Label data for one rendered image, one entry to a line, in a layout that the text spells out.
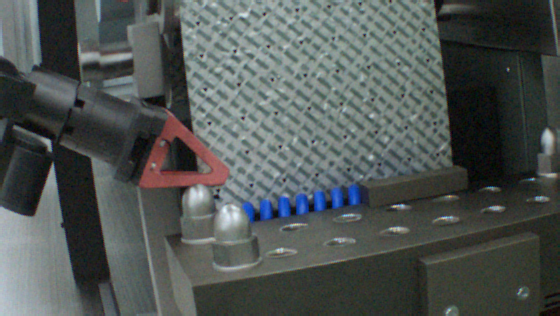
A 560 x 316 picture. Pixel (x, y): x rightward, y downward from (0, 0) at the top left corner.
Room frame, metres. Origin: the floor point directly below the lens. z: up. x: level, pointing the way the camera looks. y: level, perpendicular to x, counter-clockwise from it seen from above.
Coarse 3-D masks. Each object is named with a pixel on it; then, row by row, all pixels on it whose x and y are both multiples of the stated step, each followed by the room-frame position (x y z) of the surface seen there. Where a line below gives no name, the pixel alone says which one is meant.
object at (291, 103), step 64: (192, 64) 0.88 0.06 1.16; (256, 64) 0.89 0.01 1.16; (320, 64) 0.90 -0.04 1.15; (384, 64) 0.91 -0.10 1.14; (192, 128) 0.88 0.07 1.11; (256, 128) 0.89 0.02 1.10; (320, 128) 0.90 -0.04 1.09; (384, 128) 0.91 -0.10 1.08; (448, 128) 0.92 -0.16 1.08; (256, 192) 0.89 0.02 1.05
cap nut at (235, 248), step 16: (224, 208) 0.71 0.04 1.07; (240, 208) 0.72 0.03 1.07; (224, 224) 0.71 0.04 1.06; (240, 224) 0.71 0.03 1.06; (224, 240) 0.71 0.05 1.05; (240, 240) 0.70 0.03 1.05; (256, 240) 0.72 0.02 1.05; (224, 256) 0.70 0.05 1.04; (240, 256) 0.70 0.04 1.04; (256, 256) 0.71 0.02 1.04
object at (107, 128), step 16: (80, 96) 0.84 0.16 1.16; (96, 96) 0.85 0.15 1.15; (112, 96) 0.86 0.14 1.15; (96, 112) 0.84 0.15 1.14; (112, 112) 0.84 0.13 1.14; (128, 112) 0.85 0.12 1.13; (144, 112) 0.82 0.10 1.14; (80, 128) 0.83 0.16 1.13; (96, 128) 0.83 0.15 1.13; (112, 128) 0.84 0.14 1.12; (128, 128) 0.84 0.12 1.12; (144, 128) 0.82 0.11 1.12; (64, 144) 0.84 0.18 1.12; (80, 144) 0.84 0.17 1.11; (96, 144) 0.84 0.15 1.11; (112, 144) 0.84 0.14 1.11; (128, 144) 0.82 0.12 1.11; (112, 160) 0.85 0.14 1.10; (128, 160) 0.82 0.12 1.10; (112, 176) 0.82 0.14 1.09; (128, 176) 0.82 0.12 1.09
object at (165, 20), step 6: (162, 0) 0.89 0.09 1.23; (168, 0) 0.89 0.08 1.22; (162, 6) 0.90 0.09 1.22; (168, 6) 0.89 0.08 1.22; (162, 12) 0.90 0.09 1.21; (168, 12) 0.89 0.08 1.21; (156, 18) 0.96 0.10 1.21; (162, 18) 0.91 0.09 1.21; (168, 18) 0.90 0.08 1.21; (162, 24) 0.91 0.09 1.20; (168, 24) 0.91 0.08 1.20; (180, 24) 0.91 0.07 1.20; (162, 30) 0.92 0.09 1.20; (168, 30) 0.92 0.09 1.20; (180, 30) 0.92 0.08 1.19
